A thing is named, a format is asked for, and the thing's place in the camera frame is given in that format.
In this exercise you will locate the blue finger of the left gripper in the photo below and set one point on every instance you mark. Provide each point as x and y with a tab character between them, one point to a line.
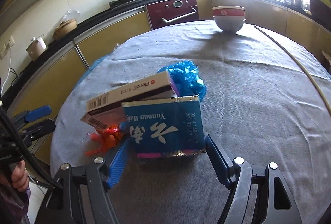
38	130
38	113

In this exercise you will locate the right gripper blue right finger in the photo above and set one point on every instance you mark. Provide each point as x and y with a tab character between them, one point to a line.
221	162

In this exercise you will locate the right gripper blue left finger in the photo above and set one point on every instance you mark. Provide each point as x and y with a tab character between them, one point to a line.
116	160

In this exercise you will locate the orange plastic bag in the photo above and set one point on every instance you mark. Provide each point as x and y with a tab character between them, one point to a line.
106	139

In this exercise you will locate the white Plendil medicine box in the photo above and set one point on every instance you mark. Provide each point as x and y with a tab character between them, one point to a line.
106	109

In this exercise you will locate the blue Yunnan Baiyao box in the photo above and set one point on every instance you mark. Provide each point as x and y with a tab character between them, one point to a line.
161	128

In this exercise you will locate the blue plastic bag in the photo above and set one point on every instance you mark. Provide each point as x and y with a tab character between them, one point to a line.
185	76

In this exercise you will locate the yellow lower kitchen cabinets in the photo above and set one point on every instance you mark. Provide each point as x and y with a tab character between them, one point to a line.
128	38

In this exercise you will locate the person's left hand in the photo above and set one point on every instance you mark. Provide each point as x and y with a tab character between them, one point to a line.
20	177

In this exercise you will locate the white electric stew pot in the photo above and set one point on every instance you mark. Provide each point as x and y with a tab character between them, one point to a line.
37	47

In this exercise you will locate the grey tablecloth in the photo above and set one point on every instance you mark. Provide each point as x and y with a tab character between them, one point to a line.
267	100

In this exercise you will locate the long thin wooden stick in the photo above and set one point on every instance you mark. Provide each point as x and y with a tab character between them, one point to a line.
320	92

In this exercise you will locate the red and white bowl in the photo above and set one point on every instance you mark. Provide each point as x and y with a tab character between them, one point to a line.
229	18

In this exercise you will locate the dark red built-in oven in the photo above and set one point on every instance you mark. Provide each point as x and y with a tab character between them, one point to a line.
171	12

